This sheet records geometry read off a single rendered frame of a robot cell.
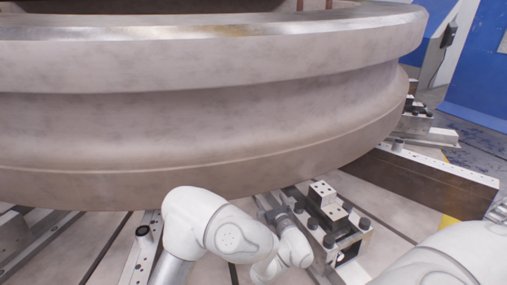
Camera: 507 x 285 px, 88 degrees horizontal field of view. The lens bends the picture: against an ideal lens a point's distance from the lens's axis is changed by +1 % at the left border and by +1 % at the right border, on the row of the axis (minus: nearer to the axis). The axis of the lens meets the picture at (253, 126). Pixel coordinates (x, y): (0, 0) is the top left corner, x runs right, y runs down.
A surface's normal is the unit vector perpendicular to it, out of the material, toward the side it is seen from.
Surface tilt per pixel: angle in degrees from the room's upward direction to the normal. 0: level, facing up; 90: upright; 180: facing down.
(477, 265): 14
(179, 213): 50
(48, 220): 71
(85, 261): 0
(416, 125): 90
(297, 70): 90
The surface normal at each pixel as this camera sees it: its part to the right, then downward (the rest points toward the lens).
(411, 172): -0.65, 0.36
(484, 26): -0.89, 0.21
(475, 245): -0.04, -0.92
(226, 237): -0.23, -0.35
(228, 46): 0.27, 0.45
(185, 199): -0.25, -0.71
